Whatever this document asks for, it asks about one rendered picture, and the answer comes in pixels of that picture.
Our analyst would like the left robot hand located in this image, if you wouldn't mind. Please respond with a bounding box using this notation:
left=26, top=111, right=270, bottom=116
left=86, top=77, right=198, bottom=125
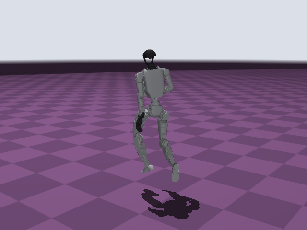
left=136, top=112, right=145, bottom=132

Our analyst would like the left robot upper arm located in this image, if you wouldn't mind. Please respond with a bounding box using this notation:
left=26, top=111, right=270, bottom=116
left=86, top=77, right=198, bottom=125
left=135, top=71, right=145, bottom=98

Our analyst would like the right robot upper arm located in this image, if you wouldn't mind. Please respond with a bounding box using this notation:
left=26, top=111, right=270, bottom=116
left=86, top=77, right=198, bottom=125
left=162, top=68, right=174, bottom=92

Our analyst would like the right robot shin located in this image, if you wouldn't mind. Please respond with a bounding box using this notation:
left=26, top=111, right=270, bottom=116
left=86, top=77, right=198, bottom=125
left=162, top=139, right=175, bottom=169

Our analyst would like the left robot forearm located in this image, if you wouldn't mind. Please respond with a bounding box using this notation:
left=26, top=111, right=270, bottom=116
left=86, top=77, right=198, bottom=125
left=137, top=92, right=145, bottom=116

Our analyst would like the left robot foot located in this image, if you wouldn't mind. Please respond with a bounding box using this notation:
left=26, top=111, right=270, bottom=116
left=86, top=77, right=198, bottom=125
left=141, top=165, right=155, bottom=174

